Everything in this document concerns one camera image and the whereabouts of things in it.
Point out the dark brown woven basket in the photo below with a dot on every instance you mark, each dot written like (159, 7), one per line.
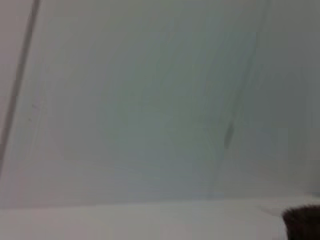
(303, 222)

